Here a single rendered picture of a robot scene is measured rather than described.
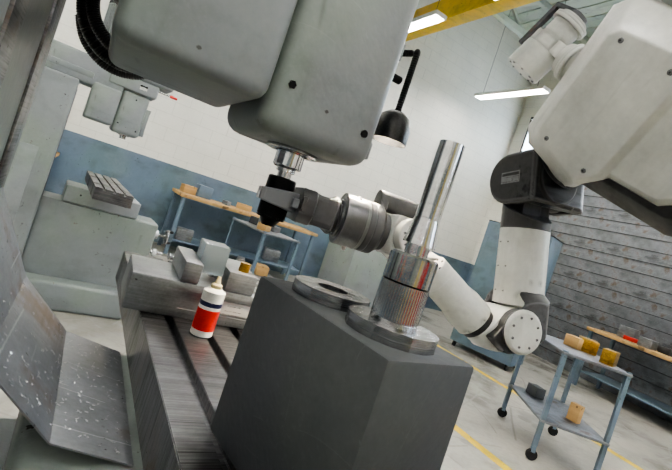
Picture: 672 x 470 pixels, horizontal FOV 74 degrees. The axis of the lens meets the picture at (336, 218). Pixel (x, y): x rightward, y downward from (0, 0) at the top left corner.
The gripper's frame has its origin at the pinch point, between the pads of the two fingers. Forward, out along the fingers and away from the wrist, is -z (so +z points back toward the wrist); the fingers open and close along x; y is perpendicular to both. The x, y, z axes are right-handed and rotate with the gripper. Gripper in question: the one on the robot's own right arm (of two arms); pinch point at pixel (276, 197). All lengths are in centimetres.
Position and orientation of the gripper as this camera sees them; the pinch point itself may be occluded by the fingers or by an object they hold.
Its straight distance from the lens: 73.5
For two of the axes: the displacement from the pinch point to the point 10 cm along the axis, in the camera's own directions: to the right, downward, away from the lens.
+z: 9.2, 3.0, 2.5
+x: 2.4, 0.8, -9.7
